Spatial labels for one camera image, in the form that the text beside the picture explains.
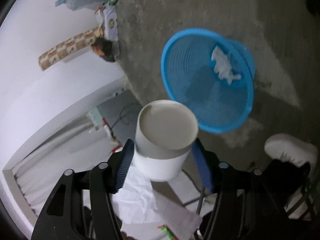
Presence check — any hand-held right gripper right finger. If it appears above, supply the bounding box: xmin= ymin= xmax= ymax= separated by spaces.
xmin=191 ymin=138 xmax=290 ymax=240

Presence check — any black cable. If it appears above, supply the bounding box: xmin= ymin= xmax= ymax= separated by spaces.
xmin=110 ymin=104 xmax=137 ymax=130

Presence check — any metal table leg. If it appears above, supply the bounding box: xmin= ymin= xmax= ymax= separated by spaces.
xmin=197 ymin=187 xmax=206 ymax=215

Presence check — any white cup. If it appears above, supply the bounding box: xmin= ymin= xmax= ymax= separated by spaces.
xmin=134 ymin=99 xmax=199 ymax=182

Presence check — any blue mesh wastebasket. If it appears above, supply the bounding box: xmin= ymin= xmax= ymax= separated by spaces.
xmin=161 ymin=28 xmax=256 ymax=134

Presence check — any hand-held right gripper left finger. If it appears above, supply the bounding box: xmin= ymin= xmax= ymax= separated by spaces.
xmin=31 ymin=139 xmax=135 ymax=240

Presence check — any white curtain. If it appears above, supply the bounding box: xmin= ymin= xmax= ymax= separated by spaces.
xmin=2 ymin=120 xmax=120 ymax=220

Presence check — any teal plastic basket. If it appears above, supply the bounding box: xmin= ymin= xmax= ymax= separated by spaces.
xmin=86 ymin=106 xmax=104 ymax=130

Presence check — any person's white shoe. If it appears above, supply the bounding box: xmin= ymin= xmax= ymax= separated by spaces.
xmin=264 ymin=134 xmax=318 ymax=221

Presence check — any crumpled white paper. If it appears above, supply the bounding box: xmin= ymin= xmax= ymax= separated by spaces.
xmin=211 ymin=45 xmax=242 ymax=84

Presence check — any checkered patterned roll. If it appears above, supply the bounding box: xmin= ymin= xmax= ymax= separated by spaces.
xmin=38 ymin=26 xmax=103 ymax=71

